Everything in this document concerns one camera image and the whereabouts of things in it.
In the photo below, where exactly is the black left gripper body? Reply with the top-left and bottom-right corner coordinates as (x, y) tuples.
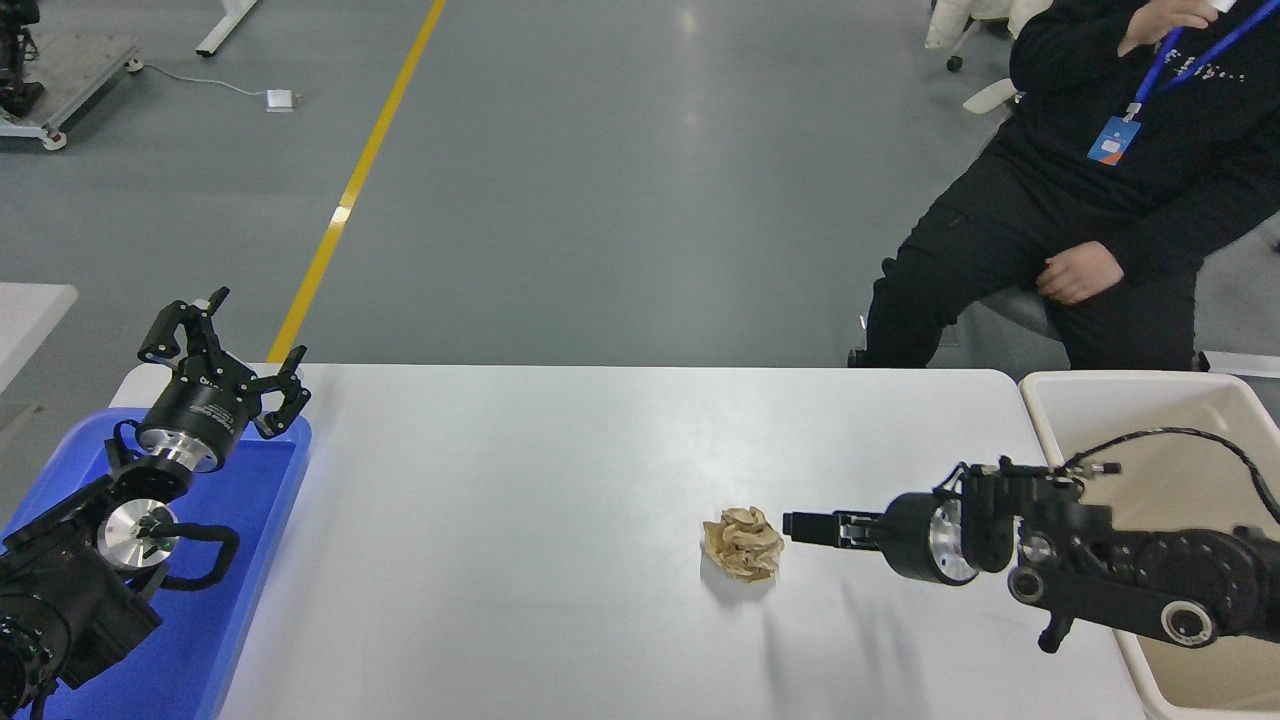
(138, 368), (262, 458)

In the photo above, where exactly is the white table leg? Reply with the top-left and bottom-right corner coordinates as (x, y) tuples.
(196, 0), (259, 57)

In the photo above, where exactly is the person's left hand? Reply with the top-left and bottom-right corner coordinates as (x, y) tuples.
(1036, 241), (1127, 306)

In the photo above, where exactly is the blue lanyard with badge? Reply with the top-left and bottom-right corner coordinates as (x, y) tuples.
(1087, 0), (1280, 165)

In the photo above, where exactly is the person's right hand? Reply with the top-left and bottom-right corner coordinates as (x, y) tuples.
(1117, 0), (1218, 58)

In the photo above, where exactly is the white side table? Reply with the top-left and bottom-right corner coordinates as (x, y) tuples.
(0, 283), (79, 393)

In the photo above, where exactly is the white padded coat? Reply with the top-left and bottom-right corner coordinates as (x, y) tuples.
(925, 0), (1051, 49)

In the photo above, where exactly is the white floor cable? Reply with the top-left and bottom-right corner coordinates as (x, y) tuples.
(140, 62), (271, 100)

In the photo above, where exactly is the large pale plastic bin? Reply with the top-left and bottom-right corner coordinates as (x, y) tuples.
(1018, 370), (1280, 720)

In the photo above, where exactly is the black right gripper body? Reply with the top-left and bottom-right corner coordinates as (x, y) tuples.
(878, 491), (948, 586)

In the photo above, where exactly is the rolling chair base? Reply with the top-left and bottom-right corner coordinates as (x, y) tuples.
(946, 20), (986, 74)

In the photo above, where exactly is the seated person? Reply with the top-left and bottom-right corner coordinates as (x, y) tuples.
(848, 0), (1280, 371)

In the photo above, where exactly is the black equipment on cart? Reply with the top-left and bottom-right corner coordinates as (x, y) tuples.
(0, 0), (46, 119)

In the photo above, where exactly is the tan paper ball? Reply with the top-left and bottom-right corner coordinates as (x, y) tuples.
(702, 506), (786, 585)

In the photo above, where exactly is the wheeled metal platform cart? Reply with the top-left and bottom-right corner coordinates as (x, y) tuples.
(0, 32), (144, 151)

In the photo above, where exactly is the blue plastic tray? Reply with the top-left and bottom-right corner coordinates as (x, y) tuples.
(0, 408), (313, 720)

